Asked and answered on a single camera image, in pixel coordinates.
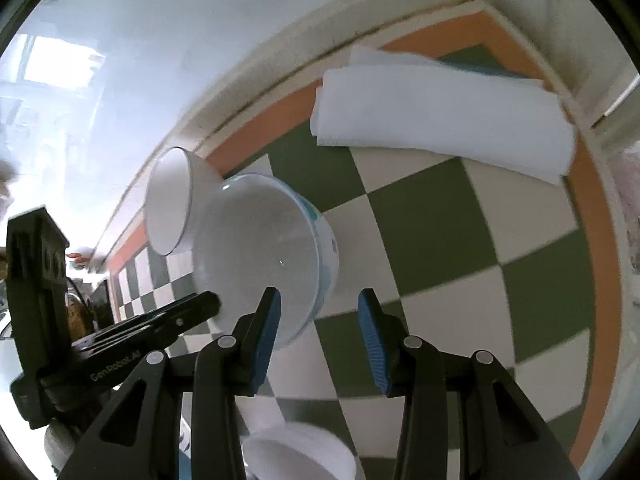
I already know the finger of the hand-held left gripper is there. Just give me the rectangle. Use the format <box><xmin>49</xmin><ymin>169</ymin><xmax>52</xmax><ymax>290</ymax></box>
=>
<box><xmin>72</xmin><ymin>291</ymin><xmax>222</xmax><ymax>356</ymax></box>

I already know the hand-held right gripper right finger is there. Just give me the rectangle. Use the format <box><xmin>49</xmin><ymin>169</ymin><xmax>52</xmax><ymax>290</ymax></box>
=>
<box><xmin>357</xmin><ymin>288</ymin><xmax>581</xmax><ymax>480</ymax></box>

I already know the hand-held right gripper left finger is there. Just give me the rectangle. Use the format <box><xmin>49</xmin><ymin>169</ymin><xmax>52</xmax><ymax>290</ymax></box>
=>
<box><xmin>57</xmin><ymin>287</ymin><xmax>283</xmax><ymax>480</ymax></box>

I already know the white bowl with blue pattern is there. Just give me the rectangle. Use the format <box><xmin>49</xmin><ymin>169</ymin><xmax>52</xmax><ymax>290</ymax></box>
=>
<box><xmin>191</xmin><ymin>173</ymin><xmax>341</xmax><ymax>351</ymax></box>

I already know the green checkered tablecloth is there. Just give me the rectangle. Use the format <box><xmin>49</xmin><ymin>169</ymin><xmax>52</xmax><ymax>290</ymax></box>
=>
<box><xmin>107</xmin><ymin>10</ymin><xmax>623</xmax><ymax>480</ymax></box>

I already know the white bowl with red flowers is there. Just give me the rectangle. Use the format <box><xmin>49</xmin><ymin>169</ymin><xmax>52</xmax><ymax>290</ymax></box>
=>
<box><xmin>241</xmin><ymin>422</ymin><xmax>358</xmax><ymax>480</ymax></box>

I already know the folded white cloth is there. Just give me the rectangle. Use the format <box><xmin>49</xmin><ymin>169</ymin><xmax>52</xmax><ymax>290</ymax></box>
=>
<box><xmin>310</xmin><ymin>42</ymin><xmax>576</xmax><ymax>186</ymax></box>

